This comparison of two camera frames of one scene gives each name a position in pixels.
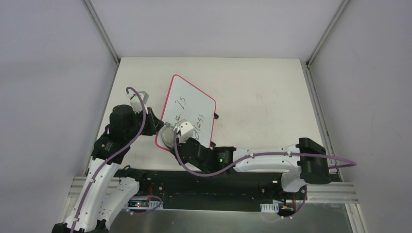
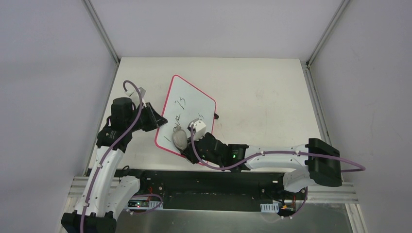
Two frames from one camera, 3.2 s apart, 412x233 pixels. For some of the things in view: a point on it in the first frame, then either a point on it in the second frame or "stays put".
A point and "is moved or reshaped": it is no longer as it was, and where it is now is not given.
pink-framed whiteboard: x=185 y=102 stays put
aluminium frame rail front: x=313 y=193 stays put
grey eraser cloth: x=167 y=135 is moved or reshaped
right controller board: x=283 y=211 stays put
